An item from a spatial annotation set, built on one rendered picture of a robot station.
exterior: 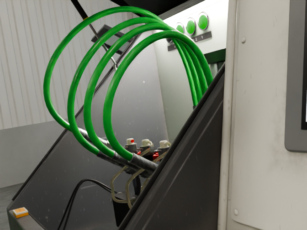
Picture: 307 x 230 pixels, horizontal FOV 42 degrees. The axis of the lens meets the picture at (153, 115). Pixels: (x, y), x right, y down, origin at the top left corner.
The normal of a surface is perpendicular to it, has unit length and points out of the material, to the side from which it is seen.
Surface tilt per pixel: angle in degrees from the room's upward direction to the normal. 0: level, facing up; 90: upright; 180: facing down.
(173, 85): 90
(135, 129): 90
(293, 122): 76
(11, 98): 90
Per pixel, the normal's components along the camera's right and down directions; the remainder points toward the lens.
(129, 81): 0.47, -0.03
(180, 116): -0.87, 0.16
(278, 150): -0.88, -0.08
